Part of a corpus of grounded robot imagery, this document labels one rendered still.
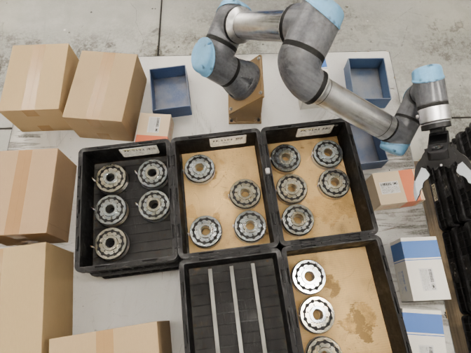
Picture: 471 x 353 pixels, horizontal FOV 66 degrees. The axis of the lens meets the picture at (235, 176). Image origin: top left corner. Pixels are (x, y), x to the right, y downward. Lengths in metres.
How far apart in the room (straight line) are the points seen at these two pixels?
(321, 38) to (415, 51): 1.95
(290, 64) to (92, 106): 0.78
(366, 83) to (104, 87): 1.06
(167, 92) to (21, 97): 0.54
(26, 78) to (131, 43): 1.26
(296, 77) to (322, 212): 0.49
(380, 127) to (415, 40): 1.88
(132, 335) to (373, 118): 0.90
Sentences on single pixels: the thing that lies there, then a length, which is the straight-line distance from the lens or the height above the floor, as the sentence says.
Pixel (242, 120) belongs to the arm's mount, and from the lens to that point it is 1.47.
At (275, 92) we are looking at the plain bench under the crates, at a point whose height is 0.70.
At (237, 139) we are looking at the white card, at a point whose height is 0.90.
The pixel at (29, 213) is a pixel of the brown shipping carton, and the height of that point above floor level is 0.86.
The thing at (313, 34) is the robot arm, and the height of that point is 1.31.
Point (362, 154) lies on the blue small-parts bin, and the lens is 1.50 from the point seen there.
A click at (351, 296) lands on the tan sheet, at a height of 0.83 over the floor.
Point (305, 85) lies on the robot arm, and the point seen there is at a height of 1.23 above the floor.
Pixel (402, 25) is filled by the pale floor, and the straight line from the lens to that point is 2.99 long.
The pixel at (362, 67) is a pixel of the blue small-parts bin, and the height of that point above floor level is 0.71.
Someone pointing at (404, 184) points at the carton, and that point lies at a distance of 1.43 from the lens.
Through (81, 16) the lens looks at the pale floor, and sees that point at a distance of 3.04.
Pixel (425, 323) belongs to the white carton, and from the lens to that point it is 1.34.
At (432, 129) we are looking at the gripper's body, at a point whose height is 1.15.
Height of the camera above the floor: 2.00
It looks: 69 degrees down
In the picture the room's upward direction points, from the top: 1 degrees counter-clockwise
